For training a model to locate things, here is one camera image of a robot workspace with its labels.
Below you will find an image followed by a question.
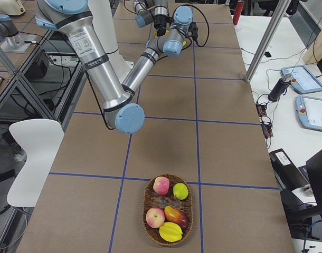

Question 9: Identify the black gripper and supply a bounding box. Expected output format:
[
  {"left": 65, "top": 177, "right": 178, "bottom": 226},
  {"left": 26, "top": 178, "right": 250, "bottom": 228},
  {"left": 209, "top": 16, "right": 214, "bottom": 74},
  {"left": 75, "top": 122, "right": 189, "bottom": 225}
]
[{"left": 154, "top": 15, "right": 169, "bottom": 31}]

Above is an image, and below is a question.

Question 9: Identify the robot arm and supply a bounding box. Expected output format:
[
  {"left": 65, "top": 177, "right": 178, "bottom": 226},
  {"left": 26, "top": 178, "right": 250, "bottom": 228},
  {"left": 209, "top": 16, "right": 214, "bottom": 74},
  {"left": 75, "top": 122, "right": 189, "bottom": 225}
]
[
  {"left": 36, "top": 1, "right": 193, "bottom": 134},
  {"left": 132, "top": 0, "right": 172, "bottom": 36}
]

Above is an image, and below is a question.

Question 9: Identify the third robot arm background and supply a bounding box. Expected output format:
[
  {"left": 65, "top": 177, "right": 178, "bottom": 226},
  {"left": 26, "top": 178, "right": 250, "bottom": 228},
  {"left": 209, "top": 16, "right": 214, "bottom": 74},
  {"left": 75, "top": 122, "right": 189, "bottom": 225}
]
[{"left": 0, "top": 14, "right": 30, "bottom": 53}]

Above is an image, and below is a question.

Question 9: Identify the woven wicker basket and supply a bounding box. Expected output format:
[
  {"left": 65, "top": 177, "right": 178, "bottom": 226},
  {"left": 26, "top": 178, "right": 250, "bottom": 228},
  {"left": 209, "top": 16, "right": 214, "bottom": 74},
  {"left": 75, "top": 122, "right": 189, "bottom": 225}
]
[{"left": 143, "top": 174, "right": 193, "bottom": 247}]

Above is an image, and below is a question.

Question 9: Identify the red bottle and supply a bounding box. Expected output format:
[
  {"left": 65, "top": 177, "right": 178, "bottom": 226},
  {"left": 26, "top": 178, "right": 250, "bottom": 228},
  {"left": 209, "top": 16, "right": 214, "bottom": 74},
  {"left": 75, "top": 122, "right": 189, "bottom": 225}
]
[{"left": 233, "top": 0, "right": 244, "bottom": 25}]

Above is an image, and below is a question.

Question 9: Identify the black cylinder device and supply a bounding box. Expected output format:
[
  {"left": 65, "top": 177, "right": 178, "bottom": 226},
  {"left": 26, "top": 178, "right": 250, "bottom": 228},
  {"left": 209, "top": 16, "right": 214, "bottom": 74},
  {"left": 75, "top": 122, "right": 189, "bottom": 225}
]
[{"left": 268, "top": 74, "right": 292, "bottom": 102}]

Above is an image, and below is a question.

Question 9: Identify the teach pendant far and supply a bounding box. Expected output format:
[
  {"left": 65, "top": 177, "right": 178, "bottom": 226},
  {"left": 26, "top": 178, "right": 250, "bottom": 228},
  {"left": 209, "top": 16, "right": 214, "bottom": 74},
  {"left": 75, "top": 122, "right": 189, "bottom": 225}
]
[{"left": 281, "top": 65, "right": 322, "bottom": 94}]

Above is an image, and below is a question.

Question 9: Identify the teach pendant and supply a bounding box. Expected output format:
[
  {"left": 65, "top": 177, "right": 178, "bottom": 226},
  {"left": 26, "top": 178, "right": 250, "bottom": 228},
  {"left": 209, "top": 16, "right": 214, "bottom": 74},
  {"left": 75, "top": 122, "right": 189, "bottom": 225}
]
[
  {"left": 281, "top": 65, "right": 322, "bottom": 94},
  {"left": 295, "top": 95, "right": 322, "bottom": 132}
]

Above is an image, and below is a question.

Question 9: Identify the red apple back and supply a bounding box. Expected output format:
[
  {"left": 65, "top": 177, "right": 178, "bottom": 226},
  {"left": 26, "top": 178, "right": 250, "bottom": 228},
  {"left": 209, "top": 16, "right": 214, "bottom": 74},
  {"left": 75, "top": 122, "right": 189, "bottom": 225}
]
[{"left": 153, "top": 176, "right": 169, "bottom": 195}]

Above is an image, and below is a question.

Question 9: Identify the white chair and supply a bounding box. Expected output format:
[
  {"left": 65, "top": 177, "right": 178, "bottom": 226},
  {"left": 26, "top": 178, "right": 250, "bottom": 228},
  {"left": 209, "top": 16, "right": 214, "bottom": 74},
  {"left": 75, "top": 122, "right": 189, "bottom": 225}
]
[{"left": 7, "top": 119, "right": 64, "bottom": 207}]

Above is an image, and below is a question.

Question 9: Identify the green pear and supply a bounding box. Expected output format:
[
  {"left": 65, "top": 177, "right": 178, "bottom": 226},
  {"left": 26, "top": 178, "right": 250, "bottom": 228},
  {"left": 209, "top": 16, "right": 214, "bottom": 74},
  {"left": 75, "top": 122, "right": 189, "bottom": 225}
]
[{"left": 173, "top": 183, "right": 188, "bottom": 200}]

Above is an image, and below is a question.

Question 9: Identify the teach pendant near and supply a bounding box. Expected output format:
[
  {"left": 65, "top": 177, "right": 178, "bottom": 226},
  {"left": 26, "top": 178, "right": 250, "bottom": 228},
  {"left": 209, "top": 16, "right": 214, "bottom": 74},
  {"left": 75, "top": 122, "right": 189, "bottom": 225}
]
[{"left": 295, "top": 95, "right": 322, "bottom": 132}]

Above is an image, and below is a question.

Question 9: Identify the dark red apple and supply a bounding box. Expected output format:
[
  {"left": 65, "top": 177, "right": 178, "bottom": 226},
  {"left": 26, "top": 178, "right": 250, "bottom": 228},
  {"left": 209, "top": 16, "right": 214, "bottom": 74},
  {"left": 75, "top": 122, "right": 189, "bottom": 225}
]
[{"left": 164, "top": 206, "right": 189, "bottom": 229}]

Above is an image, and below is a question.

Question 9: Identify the red apple left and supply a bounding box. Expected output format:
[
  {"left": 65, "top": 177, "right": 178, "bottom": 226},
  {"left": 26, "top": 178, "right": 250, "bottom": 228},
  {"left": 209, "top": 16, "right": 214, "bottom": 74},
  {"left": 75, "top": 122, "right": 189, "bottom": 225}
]
[{"left": 146, "top": 207, "right": 165, "bottom": 229}]

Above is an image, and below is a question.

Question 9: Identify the yellow starfruit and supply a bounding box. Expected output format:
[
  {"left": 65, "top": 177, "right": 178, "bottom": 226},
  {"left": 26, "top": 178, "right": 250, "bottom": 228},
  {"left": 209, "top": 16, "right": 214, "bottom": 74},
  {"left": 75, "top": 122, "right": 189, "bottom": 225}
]
[{"left": 159, "top": 222, "right": 183, "bottom": 242}]

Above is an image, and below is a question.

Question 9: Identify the black monitor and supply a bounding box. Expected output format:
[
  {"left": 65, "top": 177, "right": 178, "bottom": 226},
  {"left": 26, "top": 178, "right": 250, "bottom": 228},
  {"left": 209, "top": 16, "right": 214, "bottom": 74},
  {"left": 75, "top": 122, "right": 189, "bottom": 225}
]
[{"left": 306, "top": 149, "right": 322, "bottom": 204}]

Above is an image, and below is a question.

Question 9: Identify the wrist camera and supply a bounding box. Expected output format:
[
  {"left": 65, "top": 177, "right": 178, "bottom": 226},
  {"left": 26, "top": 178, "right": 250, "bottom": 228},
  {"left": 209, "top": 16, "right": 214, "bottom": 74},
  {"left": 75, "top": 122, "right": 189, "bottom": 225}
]
[{"left": 188, "top": 22, "right": 198, "bottom": 42}]

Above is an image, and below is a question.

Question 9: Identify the aluminium frame post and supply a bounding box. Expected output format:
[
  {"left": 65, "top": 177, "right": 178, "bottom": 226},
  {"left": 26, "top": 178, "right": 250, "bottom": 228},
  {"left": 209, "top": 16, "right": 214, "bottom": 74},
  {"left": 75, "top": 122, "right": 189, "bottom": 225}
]
[{"left": 245, "top": 0, "right": 291, "bottom": 83}]

